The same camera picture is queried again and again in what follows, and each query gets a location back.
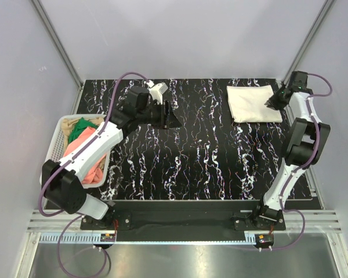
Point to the right small circuit board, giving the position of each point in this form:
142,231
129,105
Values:
264,238

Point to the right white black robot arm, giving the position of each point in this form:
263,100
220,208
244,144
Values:
303,145

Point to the white slotted cable duct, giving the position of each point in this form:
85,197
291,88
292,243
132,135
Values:
69,238

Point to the aluminium frame post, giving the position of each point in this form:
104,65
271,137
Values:
50,29
316,25

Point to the cream white t shirt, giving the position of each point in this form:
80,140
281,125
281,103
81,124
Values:
247,105

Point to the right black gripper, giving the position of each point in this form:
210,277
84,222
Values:
272,102

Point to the left aluminium frame post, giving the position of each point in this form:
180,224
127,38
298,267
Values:
50,29

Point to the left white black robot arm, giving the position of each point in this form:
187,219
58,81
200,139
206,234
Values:
62,180

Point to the small circuit board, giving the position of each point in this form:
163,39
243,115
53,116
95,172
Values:
107,237
264,238

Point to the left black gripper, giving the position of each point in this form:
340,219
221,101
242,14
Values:
167,121

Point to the right aluminium frame post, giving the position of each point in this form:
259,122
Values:
316,25

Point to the beige t shirt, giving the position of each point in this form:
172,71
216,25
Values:
67,125

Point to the green t shirt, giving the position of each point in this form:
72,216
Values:
83,125

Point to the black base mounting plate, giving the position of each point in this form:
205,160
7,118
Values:
184,220

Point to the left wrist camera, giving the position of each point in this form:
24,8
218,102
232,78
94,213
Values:
157,90

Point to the left small circuit board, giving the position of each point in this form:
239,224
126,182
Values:
107,237

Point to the aluminium front rail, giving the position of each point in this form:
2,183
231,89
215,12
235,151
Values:
315,221

